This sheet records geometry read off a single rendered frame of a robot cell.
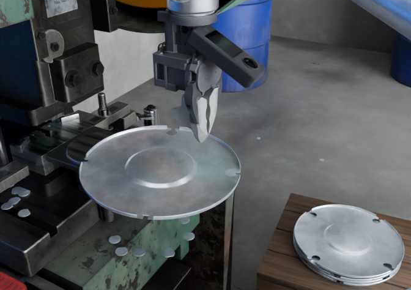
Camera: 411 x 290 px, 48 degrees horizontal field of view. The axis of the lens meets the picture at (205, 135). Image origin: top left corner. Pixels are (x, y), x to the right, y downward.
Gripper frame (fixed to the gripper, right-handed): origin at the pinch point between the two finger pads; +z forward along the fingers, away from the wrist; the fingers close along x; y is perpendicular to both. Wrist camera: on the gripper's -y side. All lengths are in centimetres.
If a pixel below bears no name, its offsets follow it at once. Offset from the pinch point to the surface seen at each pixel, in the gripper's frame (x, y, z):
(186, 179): 1.0, 3.3, 9.1
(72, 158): 6.2, 25.3, 8.9
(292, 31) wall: -328, 105, 79
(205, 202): 4.3, -2.5, 9.7
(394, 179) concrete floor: -144, -19, 87
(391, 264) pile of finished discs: -43, -30, 50
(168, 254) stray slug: 6.1, 4.2, 22.8
